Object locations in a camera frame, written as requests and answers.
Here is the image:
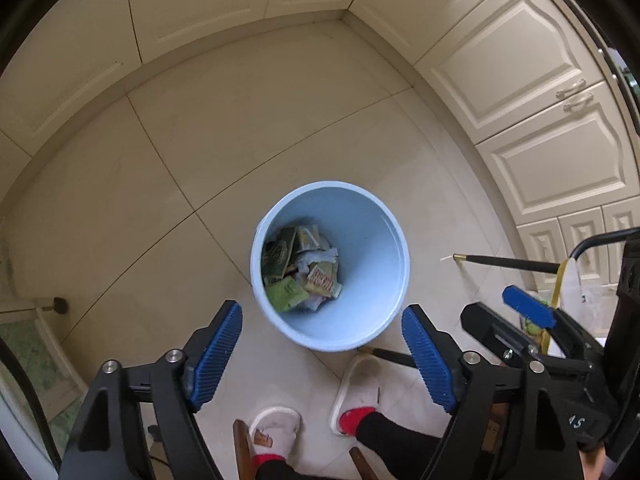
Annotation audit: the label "dark green wrapper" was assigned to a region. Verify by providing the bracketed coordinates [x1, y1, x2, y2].
[262, 227, 298, 281]

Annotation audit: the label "yellow green wrapper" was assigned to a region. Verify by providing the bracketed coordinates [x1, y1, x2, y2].
[520, 310, 551, 351]

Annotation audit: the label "person's right leg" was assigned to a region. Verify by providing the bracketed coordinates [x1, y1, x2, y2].
[340, 406, 443, 461]

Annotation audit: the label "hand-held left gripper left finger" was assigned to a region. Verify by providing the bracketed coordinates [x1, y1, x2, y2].
[59, 300, 244, 480]

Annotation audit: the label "black table leg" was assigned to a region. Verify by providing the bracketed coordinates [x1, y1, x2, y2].
[357, 345, 416, 367]
[452, 254, 563, 275]

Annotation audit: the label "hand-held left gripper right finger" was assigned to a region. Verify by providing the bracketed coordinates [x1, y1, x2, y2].
[401, 304, 583, 480]

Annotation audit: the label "blue trash bin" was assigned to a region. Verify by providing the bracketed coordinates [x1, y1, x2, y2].
[250, 180, 411, 352]

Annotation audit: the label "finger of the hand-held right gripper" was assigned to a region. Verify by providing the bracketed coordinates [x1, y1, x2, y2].
[502, 285, 606, 368]
[460, 302, 591, 376]

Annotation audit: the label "black cable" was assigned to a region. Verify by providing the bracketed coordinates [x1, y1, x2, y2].
[570, 229, 640, 261]

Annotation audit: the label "person's leg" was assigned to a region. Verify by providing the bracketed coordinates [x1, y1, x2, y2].
[340, 406, 443, 461]
[255, 452, 311, 480]

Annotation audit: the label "person's left leg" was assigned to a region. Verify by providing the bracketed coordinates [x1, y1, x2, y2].
[255, 452, 311, 480]

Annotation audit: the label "gold snack wrapper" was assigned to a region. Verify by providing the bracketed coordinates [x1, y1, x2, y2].
[292, 225, 326, 253]

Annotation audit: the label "orange packet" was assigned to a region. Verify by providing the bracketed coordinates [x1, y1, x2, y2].
[306, 262, 338, 293]

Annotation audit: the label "cream kitchen cabinets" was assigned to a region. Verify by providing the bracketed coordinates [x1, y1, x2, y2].
[0, 0, 640, 291]

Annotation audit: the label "white slipper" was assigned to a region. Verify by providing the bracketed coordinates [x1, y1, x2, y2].
[249, 406, 302, 461]
[329, 355, 383, 436]

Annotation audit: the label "brown wooden chair leg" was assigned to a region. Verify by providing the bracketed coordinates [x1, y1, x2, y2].
[349, 447, 381, 480]
[232, 420, 256, 480]

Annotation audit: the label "lime green packet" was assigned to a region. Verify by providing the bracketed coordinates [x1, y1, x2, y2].
[265, 277, 311, 313]

